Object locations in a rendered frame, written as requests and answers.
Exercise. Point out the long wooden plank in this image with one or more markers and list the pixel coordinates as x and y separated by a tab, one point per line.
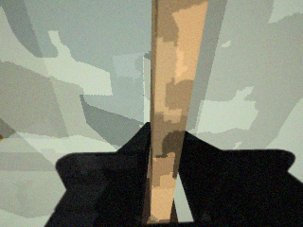
176	33

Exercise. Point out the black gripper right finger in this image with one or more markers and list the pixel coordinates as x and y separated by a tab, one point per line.
203	169

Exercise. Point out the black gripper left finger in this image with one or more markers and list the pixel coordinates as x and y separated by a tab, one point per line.
128	165

